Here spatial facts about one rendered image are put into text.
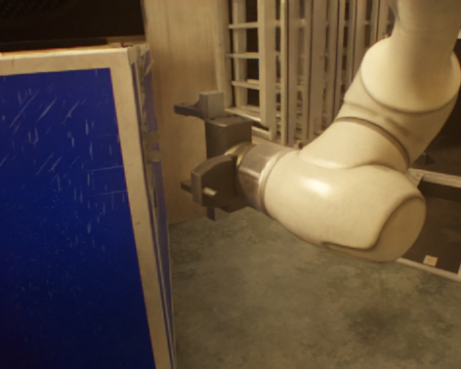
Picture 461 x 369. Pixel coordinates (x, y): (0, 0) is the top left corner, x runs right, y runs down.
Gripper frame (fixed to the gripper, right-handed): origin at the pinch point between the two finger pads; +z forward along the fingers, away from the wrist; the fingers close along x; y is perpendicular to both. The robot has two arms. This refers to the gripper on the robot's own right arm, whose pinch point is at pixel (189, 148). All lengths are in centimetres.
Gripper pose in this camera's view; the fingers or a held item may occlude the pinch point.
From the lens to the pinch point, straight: 63.4
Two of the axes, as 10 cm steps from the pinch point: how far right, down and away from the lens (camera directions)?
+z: -6.2, -2.7, 7.4
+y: 7.9, -2.5, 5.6
